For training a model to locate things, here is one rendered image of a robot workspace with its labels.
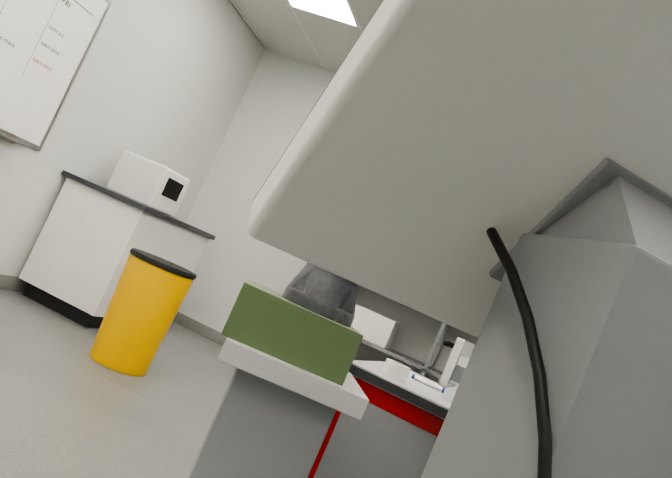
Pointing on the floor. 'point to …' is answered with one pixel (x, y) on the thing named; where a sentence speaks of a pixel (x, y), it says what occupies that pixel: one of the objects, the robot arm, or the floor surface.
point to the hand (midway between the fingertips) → (512, 346)
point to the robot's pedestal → (271, 417)
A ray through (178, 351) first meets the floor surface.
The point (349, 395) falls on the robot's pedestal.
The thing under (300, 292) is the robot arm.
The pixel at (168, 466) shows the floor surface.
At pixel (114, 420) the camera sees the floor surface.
